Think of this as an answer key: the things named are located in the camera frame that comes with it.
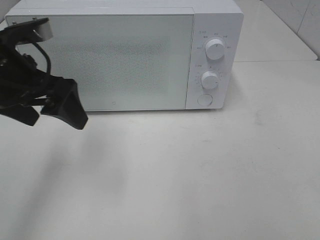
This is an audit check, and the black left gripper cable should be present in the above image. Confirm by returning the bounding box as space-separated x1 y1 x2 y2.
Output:
32 41 52 76

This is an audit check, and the white timer knob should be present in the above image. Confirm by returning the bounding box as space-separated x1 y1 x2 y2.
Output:
201 71 219 90

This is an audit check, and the white microwave door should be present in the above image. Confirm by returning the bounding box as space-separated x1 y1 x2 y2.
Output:
5 1 194 111

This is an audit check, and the round white door button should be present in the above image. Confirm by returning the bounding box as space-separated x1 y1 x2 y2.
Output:
197 94 213 107

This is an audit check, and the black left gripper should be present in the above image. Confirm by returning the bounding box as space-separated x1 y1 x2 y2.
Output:
0 17 88 130

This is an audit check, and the upper white power knob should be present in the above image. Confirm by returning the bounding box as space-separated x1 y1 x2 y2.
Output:
205 38 226 60

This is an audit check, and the white microwave oven body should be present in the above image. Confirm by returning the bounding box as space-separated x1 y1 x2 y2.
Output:
5 0 244 110

